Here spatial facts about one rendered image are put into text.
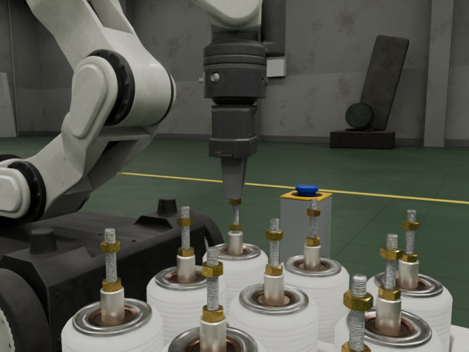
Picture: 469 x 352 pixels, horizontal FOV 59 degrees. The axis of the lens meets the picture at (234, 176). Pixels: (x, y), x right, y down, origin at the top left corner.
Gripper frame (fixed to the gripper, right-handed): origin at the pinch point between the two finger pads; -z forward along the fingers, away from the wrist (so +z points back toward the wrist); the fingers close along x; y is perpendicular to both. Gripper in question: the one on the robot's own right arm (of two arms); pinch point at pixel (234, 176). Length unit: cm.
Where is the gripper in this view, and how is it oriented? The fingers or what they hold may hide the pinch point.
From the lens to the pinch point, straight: 59.8
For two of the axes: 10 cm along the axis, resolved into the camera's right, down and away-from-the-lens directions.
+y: -9.9, -0.3, 1.6
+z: 0.0, -9.9, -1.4
